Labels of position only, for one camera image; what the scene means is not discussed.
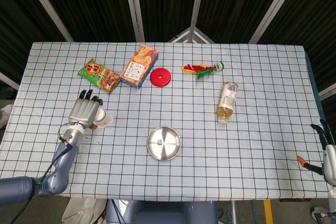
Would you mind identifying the plastic tea bottle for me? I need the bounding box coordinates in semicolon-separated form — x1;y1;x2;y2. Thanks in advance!
216;81;239;124

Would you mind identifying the white paper cup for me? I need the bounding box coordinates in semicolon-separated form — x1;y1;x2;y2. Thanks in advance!
93;108;115;128

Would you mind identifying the green snack bag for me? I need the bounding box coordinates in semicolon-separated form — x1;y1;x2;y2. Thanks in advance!
78;58;122;94

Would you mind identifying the white metal frame brace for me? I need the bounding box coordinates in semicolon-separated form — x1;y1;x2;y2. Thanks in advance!
167;26;215;43

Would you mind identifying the blue checkered tablecloth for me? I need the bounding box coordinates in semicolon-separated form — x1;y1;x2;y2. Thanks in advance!
0;41;336;201

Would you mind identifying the stainless steel round plate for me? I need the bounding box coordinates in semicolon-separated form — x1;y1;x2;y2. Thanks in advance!
146;126;182;161

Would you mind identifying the colourful feather shuttlecock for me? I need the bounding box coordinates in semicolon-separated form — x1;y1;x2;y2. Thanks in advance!
180;61;225;79

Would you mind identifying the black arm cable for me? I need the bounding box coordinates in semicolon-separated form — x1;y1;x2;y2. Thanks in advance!
15;136;73;224

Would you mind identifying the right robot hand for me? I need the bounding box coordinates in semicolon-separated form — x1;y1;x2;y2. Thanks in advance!
297;119;336;183

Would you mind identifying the grey shoe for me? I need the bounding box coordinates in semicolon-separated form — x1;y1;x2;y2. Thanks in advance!
311;205;336;222

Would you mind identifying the white shoe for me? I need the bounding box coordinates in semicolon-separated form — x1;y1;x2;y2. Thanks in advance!
0;104;14;130

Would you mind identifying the grey robot torso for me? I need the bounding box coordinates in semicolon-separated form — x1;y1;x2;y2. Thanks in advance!
106;199;218;224

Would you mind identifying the blue biscuit box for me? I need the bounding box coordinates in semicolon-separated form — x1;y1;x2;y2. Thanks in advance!
119;45;159;89

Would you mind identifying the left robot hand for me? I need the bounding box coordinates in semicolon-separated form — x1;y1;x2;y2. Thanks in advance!
68;89;103;131

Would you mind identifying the red round plastic disc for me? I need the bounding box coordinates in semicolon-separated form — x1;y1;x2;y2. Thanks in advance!
150;68;172;88

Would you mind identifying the white metal frame post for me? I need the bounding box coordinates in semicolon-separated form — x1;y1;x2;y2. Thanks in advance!
318;82;336;101
20;0;74;42
122;0;145;42
0;71;20;91
187;0;207;42
248;0;299;44

